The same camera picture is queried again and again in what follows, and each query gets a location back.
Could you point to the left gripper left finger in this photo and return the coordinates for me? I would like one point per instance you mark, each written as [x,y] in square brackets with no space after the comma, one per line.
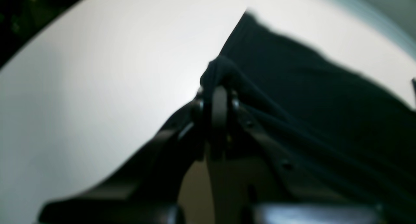
[145,189]

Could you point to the black T-shirt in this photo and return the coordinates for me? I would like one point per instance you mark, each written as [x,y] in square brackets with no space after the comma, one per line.
[349,132]

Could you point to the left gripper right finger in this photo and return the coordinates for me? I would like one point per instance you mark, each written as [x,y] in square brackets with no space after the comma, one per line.
[284,192]

